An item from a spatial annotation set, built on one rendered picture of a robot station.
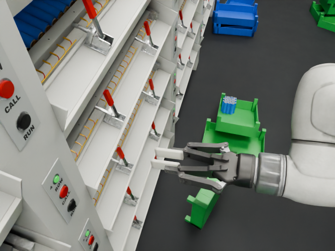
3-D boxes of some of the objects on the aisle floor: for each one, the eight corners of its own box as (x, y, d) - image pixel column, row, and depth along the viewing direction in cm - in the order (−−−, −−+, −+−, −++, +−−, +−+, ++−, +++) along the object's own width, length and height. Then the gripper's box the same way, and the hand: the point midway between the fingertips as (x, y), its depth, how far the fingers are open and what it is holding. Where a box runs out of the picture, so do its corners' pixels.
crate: (219, 105, 168) (221, 92, 164) (254, 111, 165) (257, 98, 161) (214, 130, 143) (217, 116, 139) (256, 138, 140) (260, 123, 136)
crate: (230, 176, 137) (238, 151, 122) (201, 230, 121) (206, 209, 105) (214, 169, 140) (220, 143, 125) (184, 220, 123) (186, 198, 108)
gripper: (251, 212, 62) (146, 193, 68) (255, 153, 72) (163, 142, 78) (254, 194, 56) (140, 176, 63) (258, 133, 67) (159, 123, 73)
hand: (166, 159), depth 69 cm, fingers open, 3 cm apart
